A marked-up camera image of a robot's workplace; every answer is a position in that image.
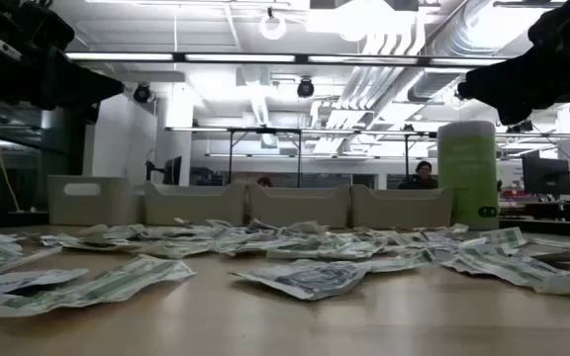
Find green disinfectant wipes canister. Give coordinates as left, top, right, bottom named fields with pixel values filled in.
left=436, top=121, right=502, bottom=231

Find silver ventilation duct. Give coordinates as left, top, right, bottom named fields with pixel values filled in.
left=408, top=0, right=533, bottom=103

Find black bar with light strips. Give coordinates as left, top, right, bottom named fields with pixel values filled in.
left=64, top=51, right=509, bottom=68

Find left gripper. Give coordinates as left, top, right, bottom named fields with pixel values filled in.
left=0, top=0, right=126, bottom=111

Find dark office desk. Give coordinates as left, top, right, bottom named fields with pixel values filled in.
left=498, top=200, right=570, bottom=223

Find black computer monitor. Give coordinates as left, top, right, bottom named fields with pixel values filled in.
left=521, top=155, right=570, bottom=197
left=144, top=155, right=184, bottom=187

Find white ring lamp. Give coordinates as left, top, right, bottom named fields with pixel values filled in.
left=258, top=7, right=288, bottom=42

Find light grey plastic bin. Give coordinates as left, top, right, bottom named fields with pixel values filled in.
left=47, top=175, right=142, bottom=227
left=143, top=180, right=248, bottom=227
left=351, top=184, right=454, bottom=229
left=248, top=183, right=351, bottom=228

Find black workstation frame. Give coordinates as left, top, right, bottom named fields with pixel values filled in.
left=165, top=126, right=439, bottom=189

